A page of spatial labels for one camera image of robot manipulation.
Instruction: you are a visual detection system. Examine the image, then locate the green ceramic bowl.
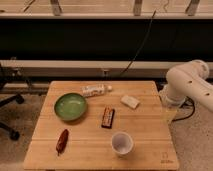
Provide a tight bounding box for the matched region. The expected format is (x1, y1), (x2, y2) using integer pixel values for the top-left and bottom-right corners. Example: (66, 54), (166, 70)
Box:
(54, 93), (87, 121)

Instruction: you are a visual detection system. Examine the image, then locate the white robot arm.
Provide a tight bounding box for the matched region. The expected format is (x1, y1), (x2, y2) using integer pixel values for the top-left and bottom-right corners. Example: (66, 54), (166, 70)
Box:
(159, 60), (213, 112)

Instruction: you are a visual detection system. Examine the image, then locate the white plastic bottle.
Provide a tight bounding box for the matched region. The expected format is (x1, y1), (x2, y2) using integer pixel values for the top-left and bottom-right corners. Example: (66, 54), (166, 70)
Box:
(82, 84), (112, 97)

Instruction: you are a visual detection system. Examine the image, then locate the dark chocolate bar box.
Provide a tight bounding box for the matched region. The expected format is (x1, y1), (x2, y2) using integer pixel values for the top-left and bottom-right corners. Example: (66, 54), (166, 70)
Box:
(101, 107), (115, 129)

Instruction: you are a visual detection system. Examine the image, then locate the white sponge block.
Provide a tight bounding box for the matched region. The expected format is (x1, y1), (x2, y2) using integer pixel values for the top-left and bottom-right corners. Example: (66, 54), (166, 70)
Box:
(121, 95), (140, 109)

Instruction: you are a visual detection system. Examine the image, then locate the white paper cup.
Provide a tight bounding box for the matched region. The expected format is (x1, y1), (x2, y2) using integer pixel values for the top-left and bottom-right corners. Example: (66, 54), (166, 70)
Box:
(111, 132), (134, 157)

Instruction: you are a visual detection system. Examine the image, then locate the red chili pepper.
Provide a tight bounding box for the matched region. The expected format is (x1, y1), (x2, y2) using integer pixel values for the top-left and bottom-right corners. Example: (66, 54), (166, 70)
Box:
(56, 129), (69, 155)

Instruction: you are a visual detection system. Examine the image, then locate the black office chair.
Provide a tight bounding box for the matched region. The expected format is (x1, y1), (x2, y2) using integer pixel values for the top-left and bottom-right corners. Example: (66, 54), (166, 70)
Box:
(0, 64), (24, 141)

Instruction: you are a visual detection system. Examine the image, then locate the black hanging cable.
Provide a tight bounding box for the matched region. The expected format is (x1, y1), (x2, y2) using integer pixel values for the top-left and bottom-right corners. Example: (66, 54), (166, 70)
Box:
(119, 9), (157, 77)

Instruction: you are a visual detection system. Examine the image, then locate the black floor cable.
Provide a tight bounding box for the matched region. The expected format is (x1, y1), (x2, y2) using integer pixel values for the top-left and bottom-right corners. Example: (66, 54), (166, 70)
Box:
(172, 97), (196, 123)

